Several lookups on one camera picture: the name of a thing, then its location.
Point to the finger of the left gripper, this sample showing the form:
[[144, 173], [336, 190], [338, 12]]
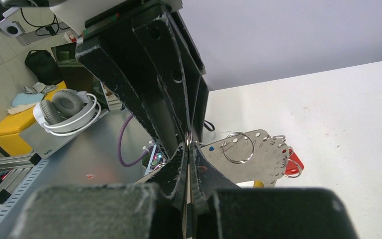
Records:
[[146, 72], [179, 67]]

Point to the left circuit board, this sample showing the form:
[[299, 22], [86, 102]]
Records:
[[153, 160]]

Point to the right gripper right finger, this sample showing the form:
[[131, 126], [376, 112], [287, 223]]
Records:
[[223, 210]]

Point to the white grey headphones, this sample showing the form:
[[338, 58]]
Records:
[[67, 107]]

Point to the black bag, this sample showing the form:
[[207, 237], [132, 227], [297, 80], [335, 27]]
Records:
[[44, 67]]

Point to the light blue cloth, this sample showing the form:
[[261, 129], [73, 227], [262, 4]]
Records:
[[24, 99]]

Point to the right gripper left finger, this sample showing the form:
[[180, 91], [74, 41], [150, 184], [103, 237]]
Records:
[[154, 209]]

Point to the grey metal box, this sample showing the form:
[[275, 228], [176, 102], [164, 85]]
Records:
[[46, 142]]

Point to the yellow key tag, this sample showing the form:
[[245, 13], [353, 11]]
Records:
[[258, 184]]

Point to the grey crumpled cloth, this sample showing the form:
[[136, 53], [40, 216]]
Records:
[[39, 88]]

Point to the red key tag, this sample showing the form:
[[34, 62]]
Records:
[[294, 167]]

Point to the left white cable duct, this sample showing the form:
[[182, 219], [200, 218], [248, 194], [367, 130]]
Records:
[[21, 188]]

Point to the yellow box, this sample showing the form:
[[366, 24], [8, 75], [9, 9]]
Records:
[[12, 125]]

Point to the aluminium frame rail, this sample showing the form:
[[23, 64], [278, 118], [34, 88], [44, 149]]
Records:
[[13, 162]]

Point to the metal crescent keyring plate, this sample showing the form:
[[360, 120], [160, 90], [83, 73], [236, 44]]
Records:
[[240, 157]]

